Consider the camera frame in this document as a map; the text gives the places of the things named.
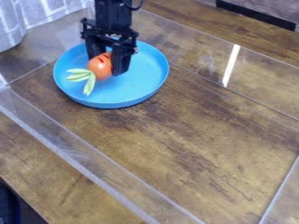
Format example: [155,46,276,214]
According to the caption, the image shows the dark wooden furniture edge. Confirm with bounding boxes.
[216,0,296,32]

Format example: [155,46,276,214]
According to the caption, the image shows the orange toy carrot green leaves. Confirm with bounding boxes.
[67,52,112,95]

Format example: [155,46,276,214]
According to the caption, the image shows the blue round plastic tray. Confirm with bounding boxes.
[52,41,170,109]

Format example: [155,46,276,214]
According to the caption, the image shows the black cable loop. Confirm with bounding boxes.
[123,0,144,11]

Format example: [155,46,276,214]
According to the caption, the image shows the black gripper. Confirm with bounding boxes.
[80,0,139,76]

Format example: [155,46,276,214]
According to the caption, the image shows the white grey checked curtain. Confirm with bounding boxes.
[0,0,95,53]

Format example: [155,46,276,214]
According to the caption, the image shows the clear acrylic enclosure wall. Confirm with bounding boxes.
[0,0,299,224]

